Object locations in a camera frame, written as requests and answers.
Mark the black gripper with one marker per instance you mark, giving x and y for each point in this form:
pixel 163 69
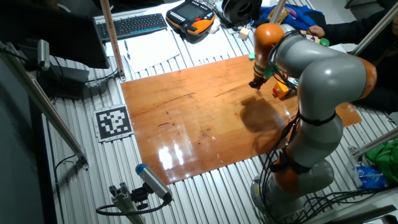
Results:
pixel 259 79

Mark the yellow box with red button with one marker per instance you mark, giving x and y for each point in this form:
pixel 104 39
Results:
pixel 280 91

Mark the black sleeved forearm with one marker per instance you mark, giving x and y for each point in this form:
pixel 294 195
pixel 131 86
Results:
pixel 360 28

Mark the silver and orange robot arm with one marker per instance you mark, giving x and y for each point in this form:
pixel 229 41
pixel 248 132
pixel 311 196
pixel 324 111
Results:
pixel 323 84

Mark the grey box with green button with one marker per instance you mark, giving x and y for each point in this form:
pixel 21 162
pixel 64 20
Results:
pixel 293 83

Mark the grey box with red button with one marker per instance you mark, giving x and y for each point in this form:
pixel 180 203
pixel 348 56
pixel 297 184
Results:
pixel 312 37

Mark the loose green push button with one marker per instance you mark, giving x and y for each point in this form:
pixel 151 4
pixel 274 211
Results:
pixel 324 42

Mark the bare person hand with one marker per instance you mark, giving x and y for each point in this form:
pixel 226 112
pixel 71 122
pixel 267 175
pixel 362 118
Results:
pixel 316 31

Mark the small wooden cube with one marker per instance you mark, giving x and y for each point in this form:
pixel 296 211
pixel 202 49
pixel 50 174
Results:
pixel 244 33

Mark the brown wooden board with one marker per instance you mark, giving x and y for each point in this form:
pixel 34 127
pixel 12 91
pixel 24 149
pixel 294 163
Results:
pixel 199 118

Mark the black filament spool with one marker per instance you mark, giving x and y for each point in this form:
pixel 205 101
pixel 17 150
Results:
pixel 242 11

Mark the blue cloth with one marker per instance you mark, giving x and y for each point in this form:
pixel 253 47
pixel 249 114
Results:
pixel 295 17

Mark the black and orange teach pendant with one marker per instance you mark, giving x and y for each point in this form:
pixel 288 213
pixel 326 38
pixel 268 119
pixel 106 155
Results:
pixel 189 18

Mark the white printed paper sheet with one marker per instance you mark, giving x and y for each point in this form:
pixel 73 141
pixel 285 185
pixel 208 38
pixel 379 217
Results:
pixel 152 51

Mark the black pen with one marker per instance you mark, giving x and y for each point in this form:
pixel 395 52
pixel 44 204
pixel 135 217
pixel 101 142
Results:
pixel 127 49

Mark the black computer keyboard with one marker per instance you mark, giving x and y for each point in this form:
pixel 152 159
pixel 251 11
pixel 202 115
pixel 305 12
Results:
pixel 132 26

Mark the black and white fiducial marker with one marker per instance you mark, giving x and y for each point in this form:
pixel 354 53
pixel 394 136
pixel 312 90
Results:
pixel 113 123

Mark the blue plastic bag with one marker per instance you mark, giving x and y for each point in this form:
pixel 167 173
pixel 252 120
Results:
pixel 370 177

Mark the green cloth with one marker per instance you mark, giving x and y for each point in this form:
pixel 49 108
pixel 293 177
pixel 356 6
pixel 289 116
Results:
pixel 384 161

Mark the black desktop box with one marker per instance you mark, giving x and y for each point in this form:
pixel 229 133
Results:
pixel 63 82

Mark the black computer monitor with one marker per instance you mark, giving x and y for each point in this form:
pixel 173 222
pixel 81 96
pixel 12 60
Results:
pixel 56 34

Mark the slanted aluminium profile beam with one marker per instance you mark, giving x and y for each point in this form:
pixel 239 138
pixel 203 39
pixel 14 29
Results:
pixel 40 99

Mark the silver depth camera blue end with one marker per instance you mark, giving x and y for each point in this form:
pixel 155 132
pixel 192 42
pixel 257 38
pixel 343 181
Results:
pixel 154 182

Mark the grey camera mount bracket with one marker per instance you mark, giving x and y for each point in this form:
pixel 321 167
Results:
pixel 124 199

